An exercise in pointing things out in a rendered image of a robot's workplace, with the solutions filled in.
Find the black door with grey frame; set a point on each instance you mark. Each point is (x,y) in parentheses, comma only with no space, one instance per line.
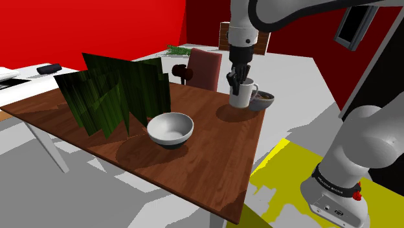
(383,79)

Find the brown brick cabinet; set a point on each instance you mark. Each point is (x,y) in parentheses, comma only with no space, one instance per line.
(263,44)

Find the dark red chair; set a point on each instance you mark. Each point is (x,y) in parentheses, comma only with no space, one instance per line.
(203,69)

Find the dark round stool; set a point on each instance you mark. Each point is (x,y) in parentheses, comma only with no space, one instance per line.
(182,72)

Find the green leafy plant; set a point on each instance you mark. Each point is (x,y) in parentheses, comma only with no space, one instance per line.
(110,94)

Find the small green plant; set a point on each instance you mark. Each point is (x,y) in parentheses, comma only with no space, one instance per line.
(178,50)

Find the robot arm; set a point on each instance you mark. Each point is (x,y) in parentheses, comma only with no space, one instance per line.
(356,139)

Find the grey bowl with brown filling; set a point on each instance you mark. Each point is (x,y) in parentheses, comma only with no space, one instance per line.
(261,102)

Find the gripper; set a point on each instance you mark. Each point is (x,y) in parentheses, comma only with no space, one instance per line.
(240,54)

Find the white bowl with dark base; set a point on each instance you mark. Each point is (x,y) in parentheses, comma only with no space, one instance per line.
(170,129)

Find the white mug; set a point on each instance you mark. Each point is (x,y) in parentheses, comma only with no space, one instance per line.
(243,96)

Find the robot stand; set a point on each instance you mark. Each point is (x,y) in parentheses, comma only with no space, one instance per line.
(284,170)

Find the white desk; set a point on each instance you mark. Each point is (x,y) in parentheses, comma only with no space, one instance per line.
(28,85)

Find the brown wooden table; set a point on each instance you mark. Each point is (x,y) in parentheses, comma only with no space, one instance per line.
(205,151)

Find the grey framed window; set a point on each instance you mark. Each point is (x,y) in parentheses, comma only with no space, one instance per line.
(355,23)

